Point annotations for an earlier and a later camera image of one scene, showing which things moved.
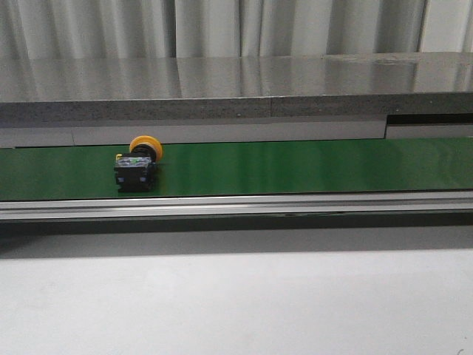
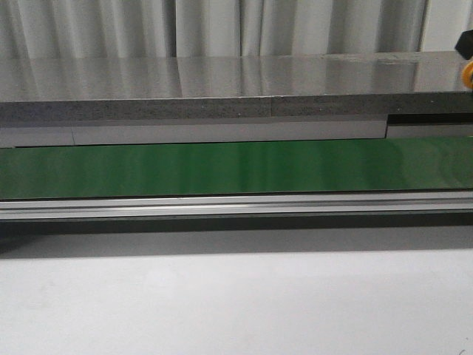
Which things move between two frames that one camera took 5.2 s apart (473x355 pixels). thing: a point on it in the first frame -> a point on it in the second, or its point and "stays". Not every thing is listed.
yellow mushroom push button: [134, 171] -> [467, 75]
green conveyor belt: [377, 166] stays
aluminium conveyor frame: [327, 211] stays
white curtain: [111, 29] stays
